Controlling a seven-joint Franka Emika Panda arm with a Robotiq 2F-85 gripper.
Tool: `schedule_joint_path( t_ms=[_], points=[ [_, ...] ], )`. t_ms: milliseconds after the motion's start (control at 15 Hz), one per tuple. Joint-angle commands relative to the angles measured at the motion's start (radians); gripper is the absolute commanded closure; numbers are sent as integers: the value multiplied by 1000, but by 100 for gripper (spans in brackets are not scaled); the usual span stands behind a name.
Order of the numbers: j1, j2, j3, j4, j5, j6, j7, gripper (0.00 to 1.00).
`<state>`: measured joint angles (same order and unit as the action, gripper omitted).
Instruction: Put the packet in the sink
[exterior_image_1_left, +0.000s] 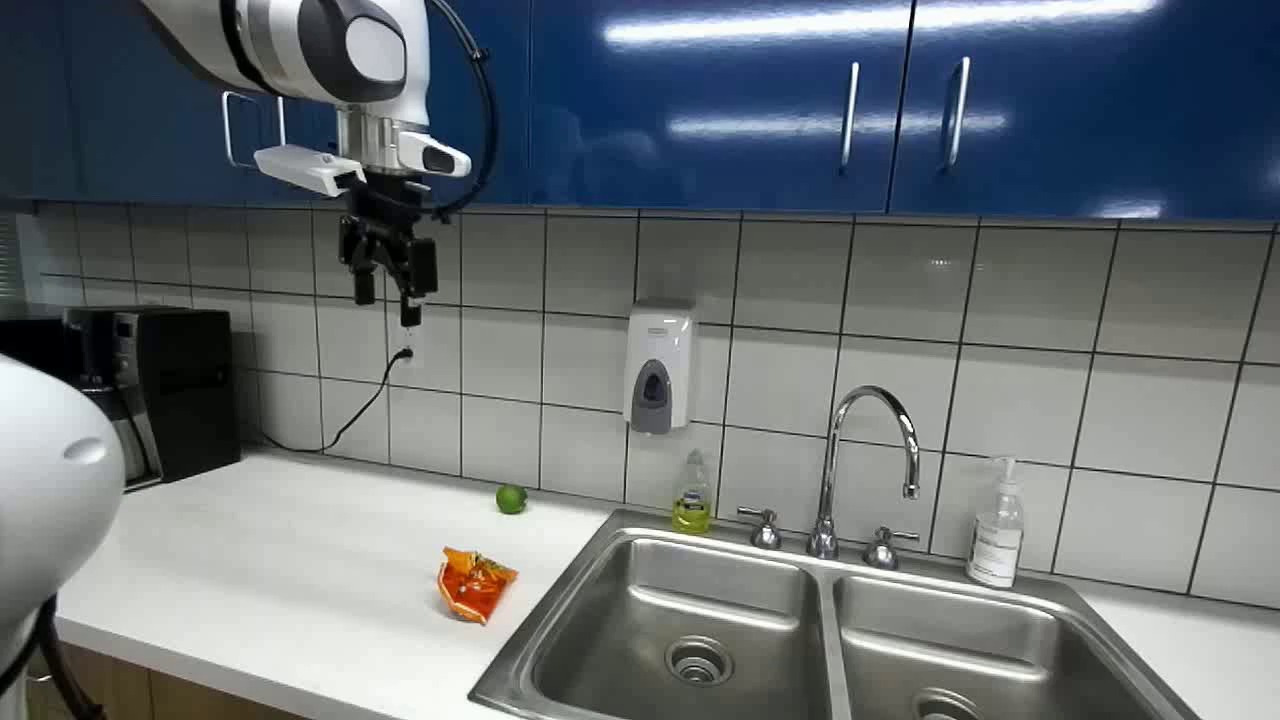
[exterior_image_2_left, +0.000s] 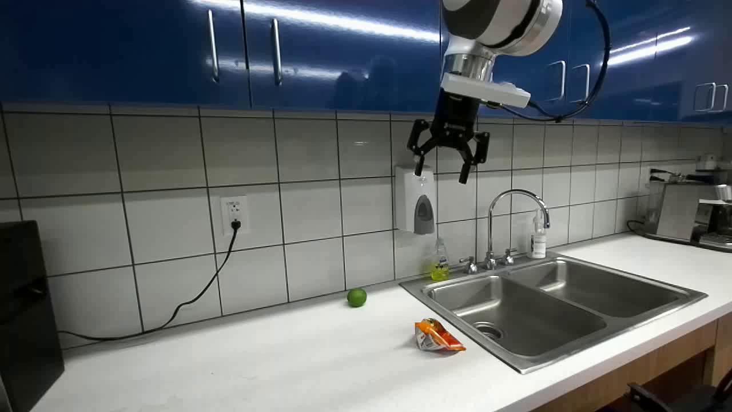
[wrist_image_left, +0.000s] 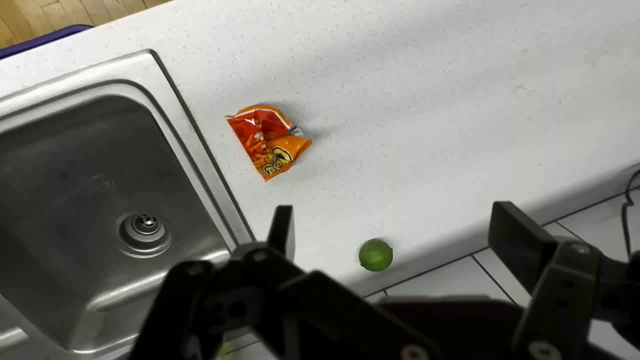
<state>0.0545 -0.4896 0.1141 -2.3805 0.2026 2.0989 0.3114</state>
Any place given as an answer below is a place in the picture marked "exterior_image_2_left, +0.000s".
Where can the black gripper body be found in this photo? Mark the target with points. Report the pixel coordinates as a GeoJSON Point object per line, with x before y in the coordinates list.
{"type": "Point", "coordinates": [454, 120]}

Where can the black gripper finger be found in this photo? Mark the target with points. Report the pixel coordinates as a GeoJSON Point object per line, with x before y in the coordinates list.
{"type": "Point", "coordinates": [418, 127]}
{"type": "Point", "coordinates": [473, 152]}

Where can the orange snack packet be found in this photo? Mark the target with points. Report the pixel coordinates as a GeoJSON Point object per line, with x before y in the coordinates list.
{"type": "Point", "coordinates": [433, 336]}

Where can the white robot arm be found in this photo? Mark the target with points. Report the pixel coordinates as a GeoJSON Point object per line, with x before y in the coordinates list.
{"type": "Point", "coordinates": [478, 33]}

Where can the stainless steel double sink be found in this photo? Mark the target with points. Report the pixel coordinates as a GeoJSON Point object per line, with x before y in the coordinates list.
{"type": "Point", "coordinates": [534, 313]}

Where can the white pump soap bottle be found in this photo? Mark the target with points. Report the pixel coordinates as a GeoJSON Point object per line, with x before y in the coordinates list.
{"type": "Point", "coordinates": [537, 238]}

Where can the green dish soap bottle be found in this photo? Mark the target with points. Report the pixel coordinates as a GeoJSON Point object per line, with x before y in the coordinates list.
{"type": "Point", "coordinates": [434, 265]}

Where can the green lime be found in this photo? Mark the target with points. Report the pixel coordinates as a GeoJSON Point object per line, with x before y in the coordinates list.
{"type": "Point", "coordinates": [357, 296]}

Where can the blue upper cabinets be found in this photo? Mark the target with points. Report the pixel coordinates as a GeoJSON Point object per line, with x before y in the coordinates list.
{"type": "Point", "coordinates": [645, 60]}

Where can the black appliance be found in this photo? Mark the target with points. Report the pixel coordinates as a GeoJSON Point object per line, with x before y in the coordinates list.
{"type": "Point", "coordinates": [29, 355]}

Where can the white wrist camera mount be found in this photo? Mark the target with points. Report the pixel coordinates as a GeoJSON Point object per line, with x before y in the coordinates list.
{"type": "Point", "coordinates": [486, 92]}

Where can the white wall soap dispenser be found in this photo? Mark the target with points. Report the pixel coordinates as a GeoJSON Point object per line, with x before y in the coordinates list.
{"type": "Point", "coordinates": [414, 201]}

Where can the white wall outlet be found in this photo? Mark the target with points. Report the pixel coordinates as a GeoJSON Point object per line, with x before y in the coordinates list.
{"type": "Point", "coordinates": [235, 214]}

